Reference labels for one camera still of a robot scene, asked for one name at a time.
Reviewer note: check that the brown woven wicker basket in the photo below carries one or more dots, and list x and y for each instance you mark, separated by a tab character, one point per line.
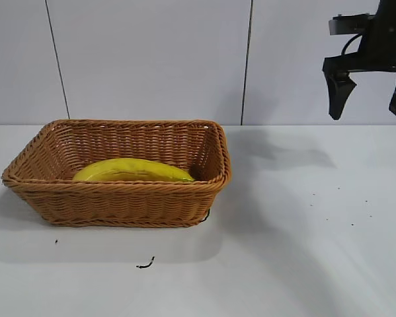
118	201

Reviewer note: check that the yellow banana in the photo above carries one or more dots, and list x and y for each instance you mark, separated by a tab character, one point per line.
131	171

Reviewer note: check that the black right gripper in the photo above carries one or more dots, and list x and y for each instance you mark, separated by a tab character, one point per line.
382	46

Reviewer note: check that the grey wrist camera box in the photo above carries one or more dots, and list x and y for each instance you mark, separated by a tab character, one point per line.
348	24

